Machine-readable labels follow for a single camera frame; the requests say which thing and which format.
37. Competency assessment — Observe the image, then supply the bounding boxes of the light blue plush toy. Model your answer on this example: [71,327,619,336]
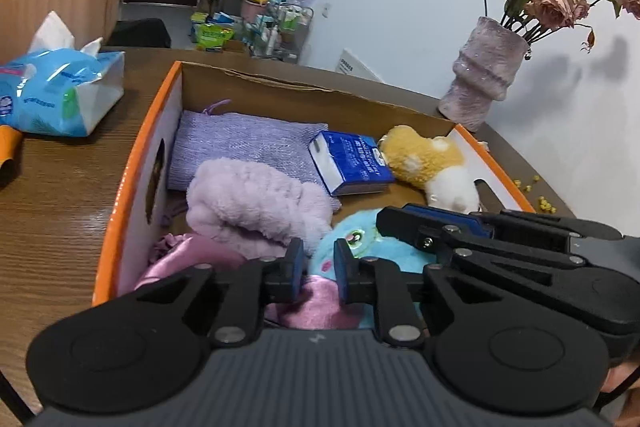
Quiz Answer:
[306,207,452,329]

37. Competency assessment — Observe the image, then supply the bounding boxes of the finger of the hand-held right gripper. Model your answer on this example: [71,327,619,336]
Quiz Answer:
[375,205,595,284]
[401,202,622,254]

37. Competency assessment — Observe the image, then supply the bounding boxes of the black ottoman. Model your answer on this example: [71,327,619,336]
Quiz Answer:
[107,18,172,50]

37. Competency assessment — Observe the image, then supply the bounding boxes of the blue and white small box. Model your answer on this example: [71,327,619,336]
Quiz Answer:
[307,130,397,198]

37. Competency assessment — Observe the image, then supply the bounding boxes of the purple knitted cloth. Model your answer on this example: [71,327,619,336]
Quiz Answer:
[167,99,329,194]

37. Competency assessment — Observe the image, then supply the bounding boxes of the orange cardboard box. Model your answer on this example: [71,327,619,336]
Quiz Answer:
[92,60,539,308]

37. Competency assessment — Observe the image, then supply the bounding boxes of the pink satin cloth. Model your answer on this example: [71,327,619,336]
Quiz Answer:
[134,232,373,333]

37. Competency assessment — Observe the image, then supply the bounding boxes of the scattered yellow beads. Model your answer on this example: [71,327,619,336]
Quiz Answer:
[511,176,560,214]

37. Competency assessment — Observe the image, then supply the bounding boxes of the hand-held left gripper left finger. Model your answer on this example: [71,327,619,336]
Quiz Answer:
[134,238,307,349]

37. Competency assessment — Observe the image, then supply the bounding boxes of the orange paper item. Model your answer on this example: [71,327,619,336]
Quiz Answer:
[0,125,24,188]

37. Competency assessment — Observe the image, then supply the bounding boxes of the white board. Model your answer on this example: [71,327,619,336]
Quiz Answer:
[334,48,387,84]

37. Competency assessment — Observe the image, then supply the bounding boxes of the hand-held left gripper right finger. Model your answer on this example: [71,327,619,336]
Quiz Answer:
[334,238,505,349]

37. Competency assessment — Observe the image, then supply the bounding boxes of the pink ribbed vase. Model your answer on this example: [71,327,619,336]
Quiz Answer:
[438,16,532,132]

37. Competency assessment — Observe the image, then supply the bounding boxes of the green packets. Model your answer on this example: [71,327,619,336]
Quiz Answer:
[191,11,235,54]

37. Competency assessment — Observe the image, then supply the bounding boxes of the purple fluffy towel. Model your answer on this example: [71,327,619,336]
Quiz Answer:
[186,157,342,259]

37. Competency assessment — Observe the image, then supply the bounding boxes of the yellow and white plush toy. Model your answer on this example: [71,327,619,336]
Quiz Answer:
[378,125,482,215]

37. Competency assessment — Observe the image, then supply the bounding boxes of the rolling storage cart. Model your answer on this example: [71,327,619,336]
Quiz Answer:
[249,1,314,62]

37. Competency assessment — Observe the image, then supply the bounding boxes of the blue tissue pack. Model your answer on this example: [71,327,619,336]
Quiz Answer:
[0,10,126,138]

